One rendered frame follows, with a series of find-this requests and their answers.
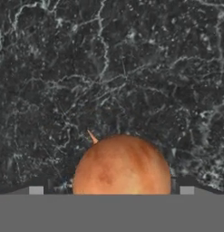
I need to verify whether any brown onion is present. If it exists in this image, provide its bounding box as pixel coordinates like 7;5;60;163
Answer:
73;130;172;196

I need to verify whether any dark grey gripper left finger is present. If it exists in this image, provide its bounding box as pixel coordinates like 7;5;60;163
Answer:
6;177;54;196

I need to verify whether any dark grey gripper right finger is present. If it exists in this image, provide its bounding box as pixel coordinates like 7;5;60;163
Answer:
170;175;220;196

